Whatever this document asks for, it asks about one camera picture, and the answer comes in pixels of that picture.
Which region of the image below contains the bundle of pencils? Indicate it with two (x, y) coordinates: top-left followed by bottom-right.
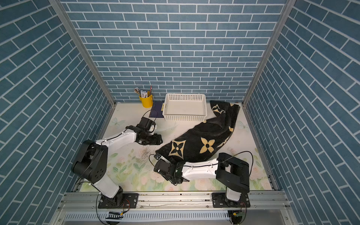
(134, 87), (142, 97)

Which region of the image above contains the black pillowcase with cream flowers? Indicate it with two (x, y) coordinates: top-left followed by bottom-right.
(156, 100), (241, 163)

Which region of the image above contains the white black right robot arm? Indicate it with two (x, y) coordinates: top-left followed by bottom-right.
(154, 153), (250, 202)

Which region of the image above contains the dark blue book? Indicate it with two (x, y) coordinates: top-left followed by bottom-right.
(149, 101), (164, 118)

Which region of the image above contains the yellow metal pencil bucket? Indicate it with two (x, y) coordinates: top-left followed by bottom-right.
(139, 95), (153, 108)

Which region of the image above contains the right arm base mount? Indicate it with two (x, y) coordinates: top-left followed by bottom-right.
(211, 192), (251, 208)

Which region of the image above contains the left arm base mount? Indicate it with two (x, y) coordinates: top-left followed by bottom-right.
(98, 192), (139, 210)

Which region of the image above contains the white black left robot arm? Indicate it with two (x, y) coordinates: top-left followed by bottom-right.
(71, 126), (163, 199)

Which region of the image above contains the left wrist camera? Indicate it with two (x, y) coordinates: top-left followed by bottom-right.
(137, 117), (156, 133)

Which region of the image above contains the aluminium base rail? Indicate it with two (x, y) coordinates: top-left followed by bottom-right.
(51, 190), (297, 225)

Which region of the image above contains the white perforated plastic basket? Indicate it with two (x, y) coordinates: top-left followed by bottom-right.
(163, 93), (207, 122)

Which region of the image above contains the white blue pencil box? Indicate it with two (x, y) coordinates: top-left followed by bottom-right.
(140, 90), (149, 98)

